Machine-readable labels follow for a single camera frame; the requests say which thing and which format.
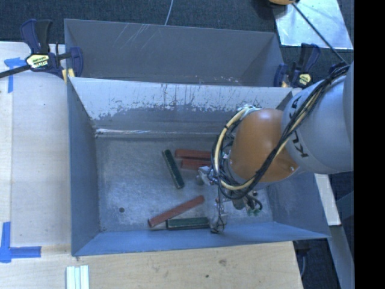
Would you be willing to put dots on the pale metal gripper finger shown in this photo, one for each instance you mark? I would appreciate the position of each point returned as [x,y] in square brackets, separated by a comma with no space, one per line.
[220,214]
[207,175]

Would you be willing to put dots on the dark green flat block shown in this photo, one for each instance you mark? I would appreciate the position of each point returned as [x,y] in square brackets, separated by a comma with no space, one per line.
[188,223]
[173,169]

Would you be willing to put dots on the red-brown flat block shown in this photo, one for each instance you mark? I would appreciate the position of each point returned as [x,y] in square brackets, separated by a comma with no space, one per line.
[192,153]
[177,211]
[194,164]

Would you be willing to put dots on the pale wood board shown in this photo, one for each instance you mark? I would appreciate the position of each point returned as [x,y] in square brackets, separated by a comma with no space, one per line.
[40,161]

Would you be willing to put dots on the black cylinder on white bracket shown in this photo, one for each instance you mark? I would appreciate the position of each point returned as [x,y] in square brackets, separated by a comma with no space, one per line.
[256,204]

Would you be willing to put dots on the grey metal bin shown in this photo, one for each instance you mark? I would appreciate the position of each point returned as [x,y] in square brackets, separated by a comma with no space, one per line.
[135,167]

